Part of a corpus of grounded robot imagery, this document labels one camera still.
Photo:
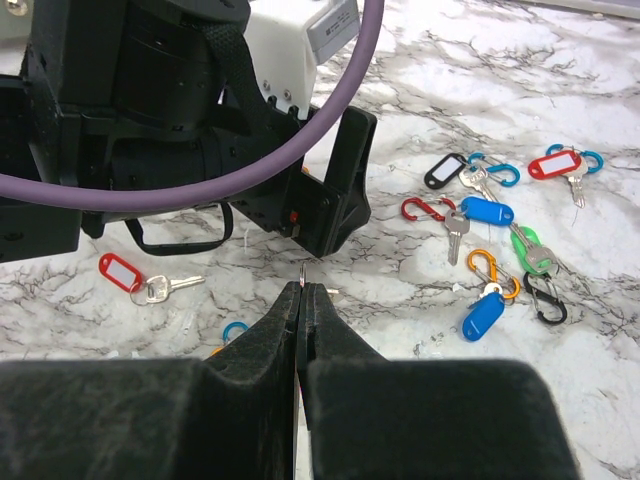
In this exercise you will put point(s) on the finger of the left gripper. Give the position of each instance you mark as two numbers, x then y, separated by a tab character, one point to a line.
345	179

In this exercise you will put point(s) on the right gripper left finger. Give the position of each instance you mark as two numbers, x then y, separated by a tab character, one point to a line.
231	416

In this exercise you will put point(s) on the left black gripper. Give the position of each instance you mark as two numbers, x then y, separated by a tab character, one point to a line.
126	96

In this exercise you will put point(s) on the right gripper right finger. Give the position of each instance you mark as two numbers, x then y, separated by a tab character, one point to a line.
374	418

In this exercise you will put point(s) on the blue S carabiner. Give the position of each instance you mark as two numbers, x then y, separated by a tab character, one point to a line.
594	160
233	330

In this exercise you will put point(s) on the red S carabiner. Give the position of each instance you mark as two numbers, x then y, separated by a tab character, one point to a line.
426	207

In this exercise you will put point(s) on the black key tag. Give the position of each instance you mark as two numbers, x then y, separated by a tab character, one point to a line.
444	171

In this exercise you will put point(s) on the blue key tag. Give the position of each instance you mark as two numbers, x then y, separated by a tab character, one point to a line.
482	316
486	211

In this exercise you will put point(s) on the green key tag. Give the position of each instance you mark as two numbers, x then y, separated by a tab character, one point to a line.
520	247

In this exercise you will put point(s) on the orange S carabiner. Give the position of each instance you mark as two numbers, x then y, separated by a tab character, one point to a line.
497	280

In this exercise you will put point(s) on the black S carabiner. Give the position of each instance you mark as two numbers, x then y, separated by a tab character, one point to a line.
549	296

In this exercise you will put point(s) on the silver key on black tag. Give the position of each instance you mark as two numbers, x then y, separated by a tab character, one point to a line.
476	180

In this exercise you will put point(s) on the silver key lower red tag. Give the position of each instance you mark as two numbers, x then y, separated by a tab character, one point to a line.
157	289

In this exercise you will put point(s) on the silver key on green tag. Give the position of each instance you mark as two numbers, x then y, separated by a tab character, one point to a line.
539	260

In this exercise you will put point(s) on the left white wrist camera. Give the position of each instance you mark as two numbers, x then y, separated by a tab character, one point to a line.
289	39

